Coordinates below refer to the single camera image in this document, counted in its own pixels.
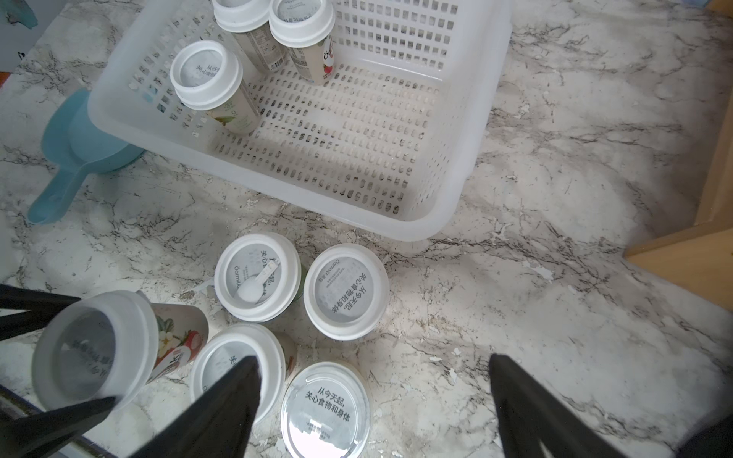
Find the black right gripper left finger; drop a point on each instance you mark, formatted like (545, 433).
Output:
(219, 423)

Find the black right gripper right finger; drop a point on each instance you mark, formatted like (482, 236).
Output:
(533, 423)

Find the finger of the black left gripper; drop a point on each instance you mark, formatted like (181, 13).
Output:
(34, 309)
(43, 434)

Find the yogurt cup without cap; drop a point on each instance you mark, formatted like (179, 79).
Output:
(326, 412)

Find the white plastic perforated basket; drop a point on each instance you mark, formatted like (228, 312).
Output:
(385, 145)

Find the wooden corner shelf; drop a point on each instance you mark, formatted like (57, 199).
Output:
(699, 259)

